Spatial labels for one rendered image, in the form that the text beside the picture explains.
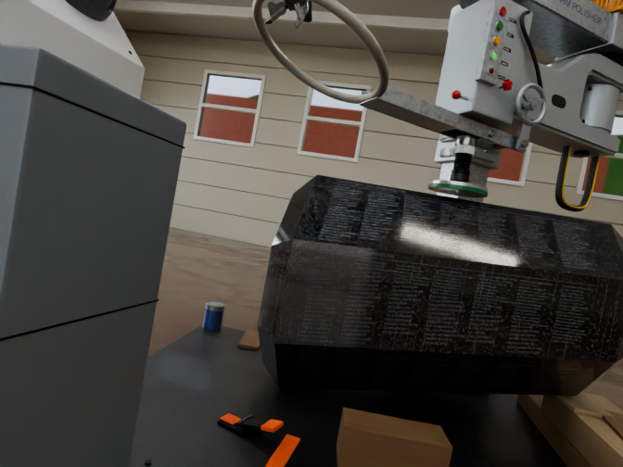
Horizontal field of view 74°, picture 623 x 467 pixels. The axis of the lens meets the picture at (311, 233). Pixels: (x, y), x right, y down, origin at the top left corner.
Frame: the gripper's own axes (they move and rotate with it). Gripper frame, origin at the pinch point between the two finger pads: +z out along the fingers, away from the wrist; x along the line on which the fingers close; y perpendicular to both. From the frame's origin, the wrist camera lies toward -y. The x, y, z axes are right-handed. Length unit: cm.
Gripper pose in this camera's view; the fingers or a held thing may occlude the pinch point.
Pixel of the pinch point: (281, 28)
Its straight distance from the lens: 160.7
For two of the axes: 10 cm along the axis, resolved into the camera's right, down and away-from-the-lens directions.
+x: 7.6, 3.7, -5.4
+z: -5.1, 8.5, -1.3
